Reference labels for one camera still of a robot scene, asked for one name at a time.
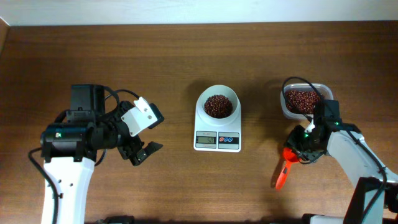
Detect orange plastic measuring scoop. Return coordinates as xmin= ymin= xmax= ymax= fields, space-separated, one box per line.
xmin=275 ymin=147 xmax=299 ymax=190

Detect white metal bowl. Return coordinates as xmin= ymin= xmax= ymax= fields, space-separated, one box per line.
xmin=198 ymin=85 xmax=238 ymax=119

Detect white digital kitchen scale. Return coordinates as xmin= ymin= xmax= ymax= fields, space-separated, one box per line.
xmin=193 ymin=92 xmax=243 ymax=152

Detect black right camera cable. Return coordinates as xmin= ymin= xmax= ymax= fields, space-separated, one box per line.
xmin=281 ymin=76 xmax=388 ymax=218

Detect red beans in bowl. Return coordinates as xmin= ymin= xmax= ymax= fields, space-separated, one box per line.
xmin=204 ymin=95 xmax=233 ymax=119

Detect red adzuki beans in container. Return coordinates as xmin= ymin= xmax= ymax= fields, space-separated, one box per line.
xmin=285 ymin=90 xmax=321 ymax=114

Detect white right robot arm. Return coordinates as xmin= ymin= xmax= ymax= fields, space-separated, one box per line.
xmin=285 ymin=100 xmax=397 ymax=224

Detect clear plastic bean container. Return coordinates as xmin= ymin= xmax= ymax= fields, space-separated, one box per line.
xmin=280 ymin=83 xmax=320 ymax=120

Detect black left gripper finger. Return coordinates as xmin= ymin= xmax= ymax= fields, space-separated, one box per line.
xmin=149 ymin=103 xmax=165 ymax=129
xmin=130 ymin=141 xmax=164 ymax=166

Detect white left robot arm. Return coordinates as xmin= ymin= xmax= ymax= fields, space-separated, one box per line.
xmin=39 ymin=84 xmax=164 ymax=223

